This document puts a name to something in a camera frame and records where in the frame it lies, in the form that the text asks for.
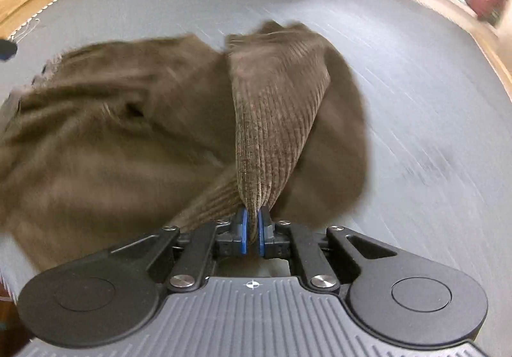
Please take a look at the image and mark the brown corduroy pants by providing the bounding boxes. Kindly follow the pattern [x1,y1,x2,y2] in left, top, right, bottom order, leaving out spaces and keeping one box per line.
[1,21,368,270]

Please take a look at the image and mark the grey quilted mattress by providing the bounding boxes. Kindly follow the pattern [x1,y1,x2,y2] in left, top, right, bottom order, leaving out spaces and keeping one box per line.
[1,0,511,352]

